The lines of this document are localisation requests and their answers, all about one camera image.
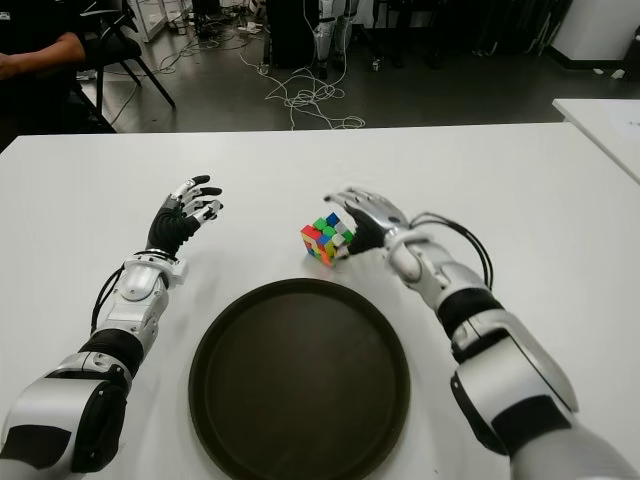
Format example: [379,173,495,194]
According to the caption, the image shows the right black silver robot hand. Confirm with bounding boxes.
[323,187,411,259]

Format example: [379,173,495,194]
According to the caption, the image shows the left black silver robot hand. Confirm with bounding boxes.
[148,174,225,261]

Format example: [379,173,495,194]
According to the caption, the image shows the multicoloured Rubik's cube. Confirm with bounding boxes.
[300,211,359,265]

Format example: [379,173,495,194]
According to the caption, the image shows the dark brown round plate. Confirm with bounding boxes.
[188,278,413,480]

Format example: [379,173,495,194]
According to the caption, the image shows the seated person in black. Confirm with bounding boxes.
[0,0,104,151]

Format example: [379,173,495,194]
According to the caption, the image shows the black metal chair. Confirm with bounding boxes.
[74,0,177,134]

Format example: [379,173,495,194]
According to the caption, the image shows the white humanoid robot legs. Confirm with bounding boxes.
[313,0,359,76]

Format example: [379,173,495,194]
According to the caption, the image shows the black floor cabinet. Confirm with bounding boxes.
[266,0,321,70]

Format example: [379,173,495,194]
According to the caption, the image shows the white display cabinet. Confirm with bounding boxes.
[130,0,169,44]

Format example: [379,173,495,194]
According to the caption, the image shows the white side table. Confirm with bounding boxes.
[552,98,640,184]

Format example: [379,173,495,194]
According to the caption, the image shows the tangled white floor cable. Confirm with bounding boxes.
[239,49,367,132]

